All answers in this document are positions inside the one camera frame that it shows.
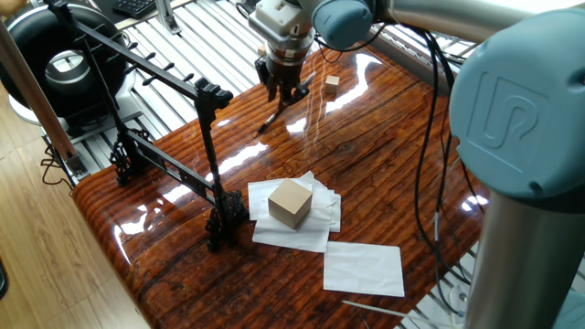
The black pen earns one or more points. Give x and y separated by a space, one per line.
272 117

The black pen rack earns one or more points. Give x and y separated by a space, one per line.
212 93

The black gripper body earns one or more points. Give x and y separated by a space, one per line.
283 73

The small wooden cube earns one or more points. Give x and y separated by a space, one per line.
332 85

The aluminium frame post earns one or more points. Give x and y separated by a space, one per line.
36 93
166 18

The large wooden cube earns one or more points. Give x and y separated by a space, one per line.
290 203

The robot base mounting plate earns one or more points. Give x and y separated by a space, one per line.
454 304

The black keyboard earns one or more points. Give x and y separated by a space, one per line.
135 7

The grey metal table rail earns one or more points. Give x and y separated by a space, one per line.
407 59

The black floor object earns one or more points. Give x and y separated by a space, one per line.
3 279

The black round device silver hub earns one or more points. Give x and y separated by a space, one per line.
32 41

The crumpled white tissue pile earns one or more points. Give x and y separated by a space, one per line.
292 237

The silver force sensor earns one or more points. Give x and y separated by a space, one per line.
285 52

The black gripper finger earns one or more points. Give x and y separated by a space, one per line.
272 91
297 91

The white wrist mount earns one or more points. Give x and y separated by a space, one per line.
279 16

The flat white paper sheet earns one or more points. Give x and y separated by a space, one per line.
363 269

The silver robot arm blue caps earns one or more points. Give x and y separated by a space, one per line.
516 114

